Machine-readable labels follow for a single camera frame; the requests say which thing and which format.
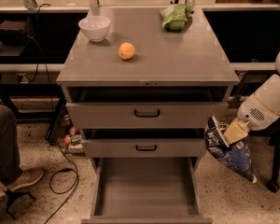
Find tan shoe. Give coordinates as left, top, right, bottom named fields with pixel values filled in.
left=0, top=167, right=45, bottom=198

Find wire basket with items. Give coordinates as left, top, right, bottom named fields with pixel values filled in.
left=50, top=105, right=84, bottom=155

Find grey drawer cabinet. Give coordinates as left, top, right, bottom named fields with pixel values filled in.
left=56, top=6, right=241, bottom=224

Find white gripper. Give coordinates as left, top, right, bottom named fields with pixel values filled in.
left=223, top=93, right=280, bottom=144

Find bottom grey drawer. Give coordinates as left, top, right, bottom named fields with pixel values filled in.
left=81, top=157, right=212, bottom=224

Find white bowl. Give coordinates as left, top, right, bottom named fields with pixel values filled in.
left=78, top=16, right=110, bottom=42

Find top grey drawer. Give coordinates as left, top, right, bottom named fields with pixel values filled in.
left=67, top=87, right=227, bottom=129

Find person's leg brown trousers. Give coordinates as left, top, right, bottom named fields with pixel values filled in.
left=0, top=105, right=22, bottom=185

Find grey drawer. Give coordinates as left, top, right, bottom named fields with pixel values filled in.
left=81, top=157, right=212, bottom=224
left=82, top=128, right=205, bottom=158
left=67, top=87, right=227, bottom=129

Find blue chip bag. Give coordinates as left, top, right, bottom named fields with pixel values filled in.
left=204, top=116, right=257, bottom=183

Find dark box on shelf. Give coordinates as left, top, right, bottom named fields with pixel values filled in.
left=0, top=21, right=29, bottom=46

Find black stool base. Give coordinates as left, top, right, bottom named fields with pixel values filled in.
left=0, top=181, right=35, bottom=220

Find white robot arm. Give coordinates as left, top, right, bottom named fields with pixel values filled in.
left=223, top=51, right=280, bottom=145

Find black floor cable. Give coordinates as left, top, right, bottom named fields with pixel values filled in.
left=42, top=140, right=80, bottom=224

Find green chip bag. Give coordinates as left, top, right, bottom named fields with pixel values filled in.
left=161, top=5, right=194, bottom=31

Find orange fruit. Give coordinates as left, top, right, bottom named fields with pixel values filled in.
left=118, top=42, right=135, bottom=60

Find black office chair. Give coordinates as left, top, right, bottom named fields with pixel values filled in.
left=249, top=119, right=280, bottom=192

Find middle grey drawer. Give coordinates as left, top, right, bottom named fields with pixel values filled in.
left=82, top=128, right=205, bottom=158

